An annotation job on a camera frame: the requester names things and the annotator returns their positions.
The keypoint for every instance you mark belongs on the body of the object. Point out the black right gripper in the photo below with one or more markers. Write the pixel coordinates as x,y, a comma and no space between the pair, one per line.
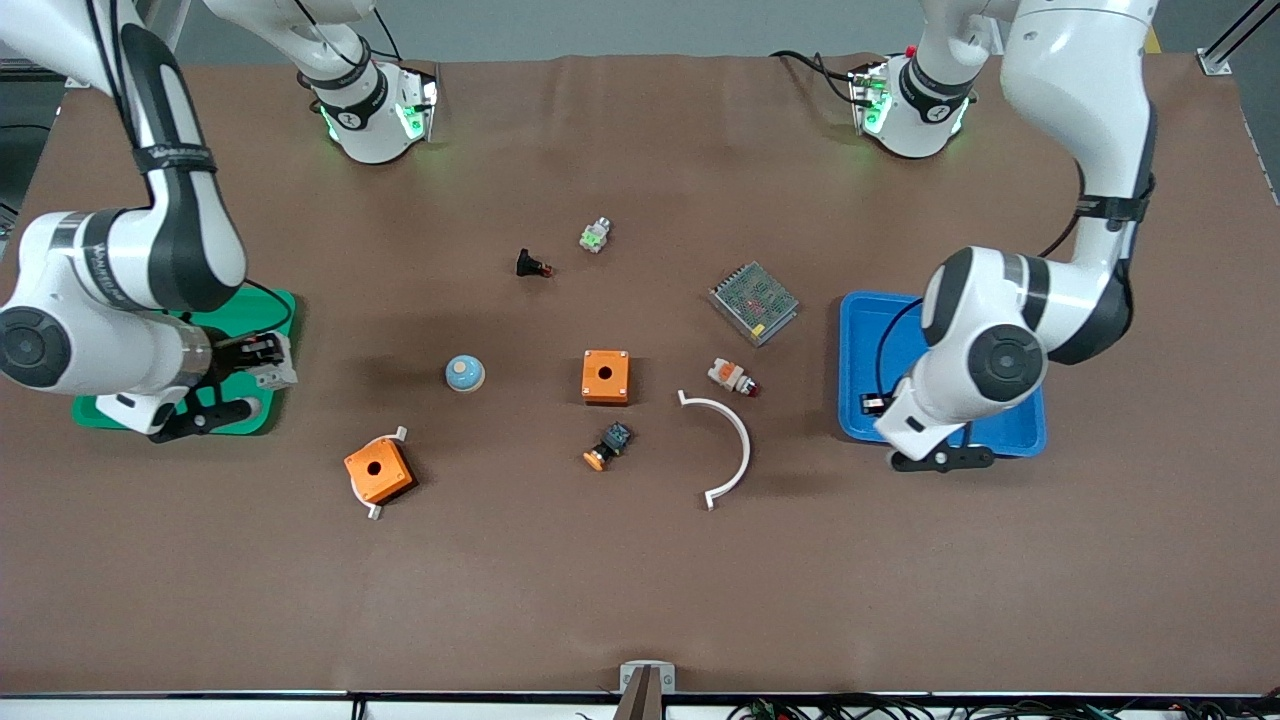
232,356

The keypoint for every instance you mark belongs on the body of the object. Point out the white red circuit breaker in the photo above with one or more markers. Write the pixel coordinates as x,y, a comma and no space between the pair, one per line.
278,375

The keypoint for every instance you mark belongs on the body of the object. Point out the black cylindrical capacitor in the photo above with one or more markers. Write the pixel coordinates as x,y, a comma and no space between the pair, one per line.
876,406

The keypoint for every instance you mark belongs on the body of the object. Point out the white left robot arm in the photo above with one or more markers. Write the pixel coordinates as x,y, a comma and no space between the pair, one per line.
1090,90

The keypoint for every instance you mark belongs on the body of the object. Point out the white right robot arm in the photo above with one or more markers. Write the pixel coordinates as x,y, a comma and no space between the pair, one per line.
60,270

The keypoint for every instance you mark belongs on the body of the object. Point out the green plastic tray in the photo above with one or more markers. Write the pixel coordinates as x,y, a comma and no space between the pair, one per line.
255,310

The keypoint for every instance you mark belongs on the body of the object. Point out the orange button box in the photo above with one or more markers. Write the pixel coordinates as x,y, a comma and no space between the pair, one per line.
380,472
605,375

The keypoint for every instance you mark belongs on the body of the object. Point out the light blue round dome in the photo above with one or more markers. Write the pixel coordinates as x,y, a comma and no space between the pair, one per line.
465,374

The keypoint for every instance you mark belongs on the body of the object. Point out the small black knob part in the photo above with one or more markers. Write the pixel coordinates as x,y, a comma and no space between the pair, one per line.
530,265

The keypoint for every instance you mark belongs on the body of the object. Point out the orange cap push button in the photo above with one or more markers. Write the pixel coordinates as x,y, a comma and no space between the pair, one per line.
610,445

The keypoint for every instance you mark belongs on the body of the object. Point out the metal mesh power supply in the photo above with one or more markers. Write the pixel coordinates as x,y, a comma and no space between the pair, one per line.
755,303

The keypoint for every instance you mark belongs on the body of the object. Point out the blue plastic tray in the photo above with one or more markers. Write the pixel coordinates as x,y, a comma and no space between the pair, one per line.
865,340

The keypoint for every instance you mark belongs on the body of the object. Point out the white switch with green lamp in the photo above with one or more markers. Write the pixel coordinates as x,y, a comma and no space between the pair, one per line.
596,235

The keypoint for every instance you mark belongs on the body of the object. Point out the white table edge rail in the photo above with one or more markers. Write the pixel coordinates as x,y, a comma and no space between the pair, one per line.
200,708

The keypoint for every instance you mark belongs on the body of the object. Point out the red push button switch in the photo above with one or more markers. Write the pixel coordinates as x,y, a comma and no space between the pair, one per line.
730,376

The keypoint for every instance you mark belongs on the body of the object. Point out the grey metal mount bracket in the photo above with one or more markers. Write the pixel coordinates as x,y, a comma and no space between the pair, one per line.
628,675

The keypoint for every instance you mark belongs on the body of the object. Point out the aluminium frame post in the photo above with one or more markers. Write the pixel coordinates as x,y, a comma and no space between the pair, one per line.
1215,62

